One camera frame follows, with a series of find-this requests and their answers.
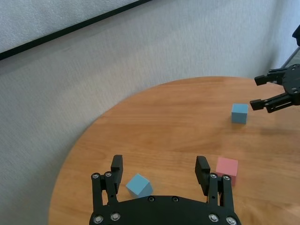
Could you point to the blue cube block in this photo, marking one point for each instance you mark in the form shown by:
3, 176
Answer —
138, 186
239, 114

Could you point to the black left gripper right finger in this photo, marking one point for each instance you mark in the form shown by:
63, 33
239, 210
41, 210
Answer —
211, 185

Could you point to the pink cube block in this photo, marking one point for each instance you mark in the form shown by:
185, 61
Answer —
227, 170

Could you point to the black wall rail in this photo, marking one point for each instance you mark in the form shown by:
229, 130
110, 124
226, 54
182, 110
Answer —
70, 28

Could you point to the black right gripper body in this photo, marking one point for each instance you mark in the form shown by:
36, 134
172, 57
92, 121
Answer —
294, 84

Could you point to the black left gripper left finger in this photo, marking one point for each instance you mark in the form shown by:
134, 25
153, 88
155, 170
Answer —
112, 182

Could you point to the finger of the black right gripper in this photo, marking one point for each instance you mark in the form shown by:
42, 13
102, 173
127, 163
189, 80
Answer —
269, 77
269, 104

